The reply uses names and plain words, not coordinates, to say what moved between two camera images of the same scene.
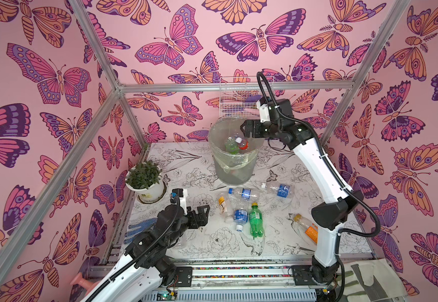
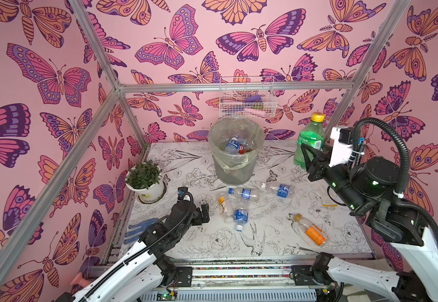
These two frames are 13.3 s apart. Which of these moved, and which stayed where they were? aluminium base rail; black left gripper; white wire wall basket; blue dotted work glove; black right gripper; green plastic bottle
Moved: green plastic bottle; black right gripper
Stayed: white wire wall basket; black left gripper; aluminium base rail; blue dotted work glove
